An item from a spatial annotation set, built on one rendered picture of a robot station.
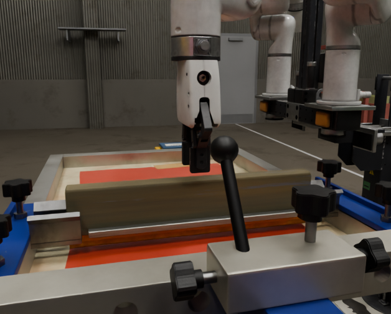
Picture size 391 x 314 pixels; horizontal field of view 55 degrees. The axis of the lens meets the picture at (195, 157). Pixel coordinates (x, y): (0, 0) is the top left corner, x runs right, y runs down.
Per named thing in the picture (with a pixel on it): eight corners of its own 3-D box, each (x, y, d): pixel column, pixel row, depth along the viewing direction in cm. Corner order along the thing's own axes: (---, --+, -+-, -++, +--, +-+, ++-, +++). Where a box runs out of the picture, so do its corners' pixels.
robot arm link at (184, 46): (230, 35, 53) (230, 56, 53) (211, 40, 61) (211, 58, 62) (178, 33, 51) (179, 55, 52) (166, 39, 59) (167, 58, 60)
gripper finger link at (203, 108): (215, 112, 51) (210, 145, 55) (202, 85, 57) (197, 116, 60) (207, 112, 51) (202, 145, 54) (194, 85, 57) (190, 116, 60)
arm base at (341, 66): (353, 101, 121) (357, 52, 117) (380, 104, 109) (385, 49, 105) (308, 103, 118) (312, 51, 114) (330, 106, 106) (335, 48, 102)
